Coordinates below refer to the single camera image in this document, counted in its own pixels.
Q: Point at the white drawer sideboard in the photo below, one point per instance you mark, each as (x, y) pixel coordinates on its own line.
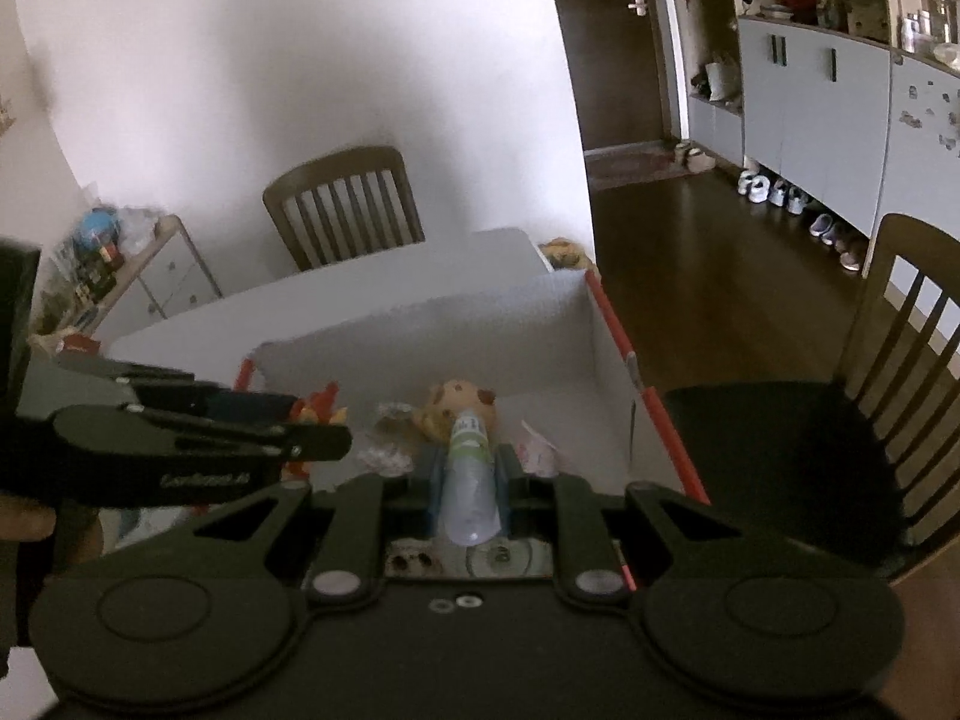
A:
(169, 277)

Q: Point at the red shoe box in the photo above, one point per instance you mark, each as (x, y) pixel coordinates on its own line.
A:
(465, 337)

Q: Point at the wooden chair with dark cushion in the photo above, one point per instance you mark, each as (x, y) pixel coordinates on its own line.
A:
(772, 457)

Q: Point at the blue globe toy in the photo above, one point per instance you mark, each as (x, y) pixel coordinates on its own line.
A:
(97, 231)

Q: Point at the brown plush toy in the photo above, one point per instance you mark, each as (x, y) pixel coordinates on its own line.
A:
(566, 253)

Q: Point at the pair of slippers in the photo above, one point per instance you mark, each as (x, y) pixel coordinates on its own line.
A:
(694, 157)

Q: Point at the clear plastic bag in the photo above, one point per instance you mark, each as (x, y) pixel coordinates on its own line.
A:
(141, 229)

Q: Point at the small clear plastic bottle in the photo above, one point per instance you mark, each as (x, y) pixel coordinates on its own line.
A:
(469, 487)

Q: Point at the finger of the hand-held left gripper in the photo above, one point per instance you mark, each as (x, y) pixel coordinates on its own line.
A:
(247, 446)
(225, 405)

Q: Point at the chocolate chip cookie toy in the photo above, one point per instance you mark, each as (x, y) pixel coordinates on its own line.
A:
(450, 401)

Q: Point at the row of shoes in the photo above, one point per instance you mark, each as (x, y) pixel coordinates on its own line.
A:
(795, 206)

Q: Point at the person's left hand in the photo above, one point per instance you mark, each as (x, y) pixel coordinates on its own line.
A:
(26, 521)

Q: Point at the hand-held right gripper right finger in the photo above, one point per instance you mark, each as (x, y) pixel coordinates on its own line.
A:
(510, 484)

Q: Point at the grey tote bag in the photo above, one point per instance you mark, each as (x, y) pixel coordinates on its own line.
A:
(724, 79)

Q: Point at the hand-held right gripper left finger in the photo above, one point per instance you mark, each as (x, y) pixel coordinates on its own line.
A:
(430, 484)

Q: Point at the patterned doormat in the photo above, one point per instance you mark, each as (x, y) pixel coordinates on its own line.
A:
(634, 169)

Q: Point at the brown wooden door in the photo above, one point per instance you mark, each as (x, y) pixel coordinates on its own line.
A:
(615, 67)

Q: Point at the wooden slat-back chair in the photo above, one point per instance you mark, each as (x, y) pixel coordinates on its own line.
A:
(341, 180)

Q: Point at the white wall cabinet unit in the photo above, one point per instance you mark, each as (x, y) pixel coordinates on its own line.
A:
(810, 105)

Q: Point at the red orange toy figure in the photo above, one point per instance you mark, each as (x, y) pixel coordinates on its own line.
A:
(319, 409)

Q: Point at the foil wrapper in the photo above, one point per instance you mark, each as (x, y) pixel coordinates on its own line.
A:
(384, 450)

